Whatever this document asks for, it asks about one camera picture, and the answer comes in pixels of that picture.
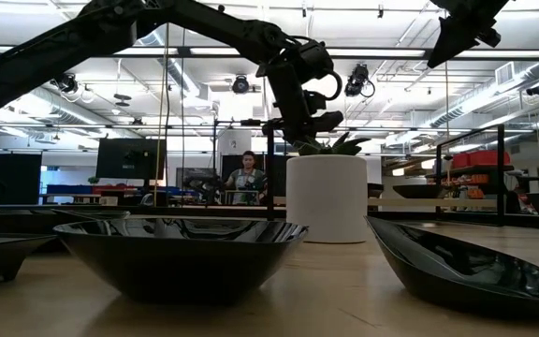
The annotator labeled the white cylindrical plant pot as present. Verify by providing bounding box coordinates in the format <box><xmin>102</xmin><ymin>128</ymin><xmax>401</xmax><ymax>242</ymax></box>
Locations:
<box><xmin>285</xmin><ymin>154</ymin><xmax>369</xmax><ymax>244</ymax></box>

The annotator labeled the yellow hanging cable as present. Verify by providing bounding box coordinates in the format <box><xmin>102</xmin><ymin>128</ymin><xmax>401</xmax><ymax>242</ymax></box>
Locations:
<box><xmin>443</xmin><ymin>60</ymin><xmax>451</xmax><ymax>200</ymax></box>

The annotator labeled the green succulent plant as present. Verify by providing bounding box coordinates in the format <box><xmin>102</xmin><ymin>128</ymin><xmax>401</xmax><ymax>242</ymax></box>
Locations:
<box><xmin>292</xmin><ymin>131</ymin><xmax>371</xmax><ymax>157</ymax></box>

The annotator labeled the silver ventilation duct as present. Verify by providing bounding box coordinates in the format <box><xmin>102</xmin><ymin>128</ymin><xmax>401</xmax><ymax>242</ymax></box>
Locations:
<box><xmin>147</xmin><ymin>27</ymin><xmax>203</xmax><ymax>97</ymax></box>
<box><xmin>0</xmin><ymin>79</ymin><xmax>107</xmax><ymax>141</ymax></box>
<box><xmin>428</xmin><ymin>59</ymin><xmax>539</xmax><ymax>130</ymax></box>

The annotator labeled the black monitor screen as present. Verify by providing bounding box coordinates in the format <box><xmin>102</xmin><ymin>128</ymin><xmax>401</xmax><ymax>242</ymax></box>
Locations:
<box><xmin>95</xmin><ymin>138</ymin><xmax>168</xmax><ymax>181</ymax></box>

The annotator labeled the black storage shelf rack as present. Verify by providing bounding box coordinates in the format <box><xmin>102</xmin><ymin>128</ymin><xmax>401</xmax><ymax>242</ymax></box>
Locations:
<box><xmin>430</xmin><ymin>163</ymin><xmax>539</xmax><ymax>215</ymax></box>

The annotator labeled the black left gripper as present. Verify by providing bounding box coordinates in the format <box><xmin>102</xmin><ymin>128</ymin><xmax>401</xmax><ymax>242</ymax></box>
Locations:
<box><xmin>255</xmin><ymin>61</ymin><xmax>345</xmax><ymax>144</ymax></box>

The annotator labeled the black hanging cable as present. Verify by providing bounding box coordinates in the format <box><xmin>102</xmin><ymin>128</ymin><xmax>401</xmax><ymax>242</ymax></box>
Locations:
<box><xmin>163</xmin><ymin>22</ymin><xmax>171</xmax><ymax>207</ymax></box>
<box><xmin>179</xmin><ymin>27</ymin><xmax>187</xmax><ymax>207</ymax></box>

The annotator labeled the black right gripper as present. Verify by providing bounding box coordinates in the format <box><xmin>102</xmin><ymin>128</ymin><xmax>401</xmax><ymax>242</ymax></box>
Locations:
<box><xmin>427</xmin><ymin>0</ymin><xmax>509</xmax><ymax>69</ymax></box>

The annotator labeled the large red storage bin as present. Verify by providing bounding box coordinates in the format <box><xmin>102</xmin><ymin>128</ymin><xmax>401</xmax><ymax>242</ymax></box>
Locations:
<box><xmin>469</xmin><ymin>149</ymin><xmax>512</xmax><ymax>168</ymax></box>

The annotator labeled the person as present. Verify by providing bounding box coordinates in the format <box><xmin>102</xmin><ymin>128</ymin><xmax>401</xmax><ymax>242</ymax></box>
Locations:
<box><xmin>224</xmin><ymin>149</ymin><xmax>270</xmax><ymax>206</ymax></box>

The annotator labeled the black partition panel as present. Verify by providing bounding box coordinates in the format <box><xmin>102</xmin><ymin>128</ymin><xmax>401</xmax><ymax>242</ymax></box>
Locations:
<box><xmin>0</xmin><ymin>152</ymin><xmax>44</xmax><ymax>206</ymax></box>
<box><xmin>221</xmin><ymin>154</ymin><xmax>289</xmax><ymax>197</ymax></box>

